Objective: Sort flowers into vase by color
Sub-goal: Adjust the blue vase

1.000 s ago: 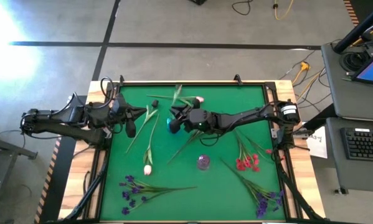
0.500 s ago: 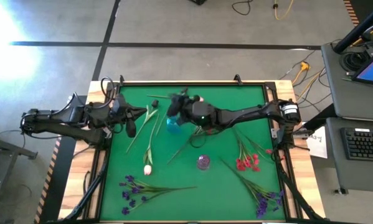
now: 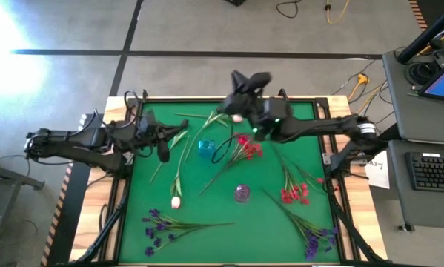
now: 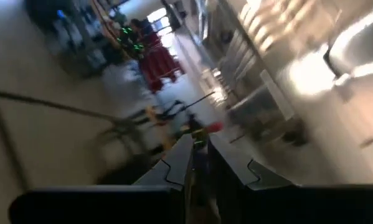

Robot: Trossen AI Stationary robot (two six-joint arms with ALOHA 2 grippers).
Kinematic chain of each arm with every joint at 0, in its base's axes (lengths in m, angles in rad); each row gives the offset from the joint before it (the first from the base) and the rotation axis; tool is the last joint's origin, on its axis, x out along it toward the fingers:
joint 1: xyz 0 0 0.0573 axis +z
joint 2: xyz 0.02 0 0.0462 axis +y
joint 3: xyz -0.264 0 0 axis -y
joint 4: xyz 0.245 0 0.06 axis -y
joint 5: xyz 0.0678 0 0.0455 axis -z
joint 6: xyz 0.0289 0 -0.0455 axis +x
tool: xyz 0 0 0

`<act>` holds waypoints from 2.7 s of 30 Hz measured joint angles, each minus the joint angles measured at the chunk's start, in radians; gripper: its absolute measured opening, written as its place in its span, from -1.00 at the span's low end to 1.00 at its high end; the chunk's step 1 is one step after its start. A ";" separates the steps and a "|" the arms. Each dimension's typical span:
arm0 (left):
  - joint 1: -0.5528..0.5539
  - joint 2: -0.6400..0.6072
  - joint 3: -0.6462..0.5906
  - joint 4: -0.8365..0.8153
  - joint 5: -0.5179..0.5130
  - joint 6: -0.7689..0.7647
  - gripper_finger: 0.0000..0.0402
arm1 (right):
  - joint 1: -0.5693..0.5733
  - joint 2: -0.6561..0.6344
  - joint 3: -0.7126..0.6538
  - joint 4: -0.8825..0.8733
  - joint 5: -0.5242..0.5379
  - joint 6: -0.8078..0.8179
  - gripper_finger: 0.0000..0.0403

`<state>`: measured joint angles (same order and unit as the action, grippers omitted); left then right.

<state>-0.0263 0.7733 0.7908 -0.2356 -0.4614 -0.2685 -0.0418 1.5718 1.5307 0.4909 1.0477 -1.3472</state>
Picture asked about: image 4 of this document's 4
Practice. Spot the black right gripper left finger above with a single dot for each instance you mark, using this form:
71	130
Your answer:
177	168

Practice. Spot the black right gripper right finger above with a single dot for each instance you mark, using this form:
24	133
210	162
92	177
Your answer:
229	169

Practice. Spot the red storage rack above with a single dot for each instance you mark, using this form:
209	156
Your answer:
158	62

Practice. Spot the black computer tower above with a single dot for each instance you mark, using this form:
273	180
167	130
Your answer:
49	15

